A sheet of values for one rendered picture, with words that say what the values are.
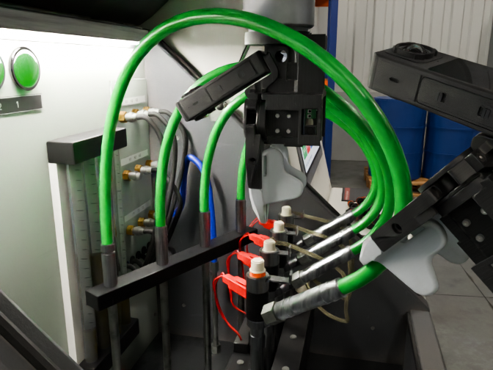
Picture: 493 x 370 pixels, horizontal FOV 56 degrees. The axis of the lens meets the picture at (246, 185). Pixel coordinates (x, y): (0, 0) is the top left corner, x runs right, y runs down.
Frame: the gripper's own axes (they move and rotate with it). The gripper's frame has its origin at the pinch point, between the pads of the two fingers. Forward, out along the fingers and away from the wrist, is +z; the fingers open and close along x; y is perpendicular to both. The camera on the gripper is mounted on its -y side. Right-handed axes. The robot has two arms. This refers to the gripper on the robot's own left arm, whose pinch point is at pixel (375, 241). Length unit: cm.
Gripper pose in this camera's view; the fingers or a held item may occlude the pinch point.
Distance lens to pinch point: 40.9
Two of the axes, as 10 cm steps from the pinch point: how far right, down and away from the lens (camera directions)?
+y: 5.9, 7.6, -2.6
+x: 7.3, -3.8, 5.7
